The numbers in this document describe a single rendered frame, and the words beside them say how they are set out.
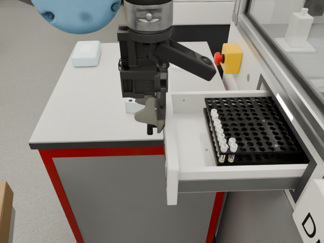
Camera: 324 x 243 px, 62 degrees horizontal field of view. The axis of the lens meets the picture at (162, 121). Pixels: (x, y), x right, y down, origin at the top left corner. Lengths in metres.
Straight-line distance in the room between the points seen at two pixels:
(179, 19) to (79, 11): 1.08
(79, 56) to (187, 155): 0.64
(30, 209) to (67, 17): 1.46
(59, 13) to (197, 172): 0.35
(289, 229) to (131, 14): 0.50
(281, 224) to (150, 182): 0.42
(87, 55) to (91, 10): 0.84
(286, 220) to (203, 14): 0.95
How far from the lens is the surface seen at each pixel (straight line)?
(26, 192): 1.73
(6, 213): 0.64
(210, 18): 1.33
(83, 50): 1.11
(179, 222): 1.11
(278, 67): 0.63
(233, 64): 0.86
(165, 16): 0.43
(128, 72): 0.46
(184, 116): 0.69
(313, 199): 0.50
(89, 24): 0.25
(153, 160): 0.81
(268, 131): 0.59
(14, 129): 2.16
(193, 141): 0.62
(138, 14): 0.42
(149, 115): 0.51
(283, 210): 0.64
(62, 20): 0.25
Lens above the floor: 1.27
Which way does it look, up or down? 40 degrees down
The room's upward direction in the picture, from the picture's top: straight up
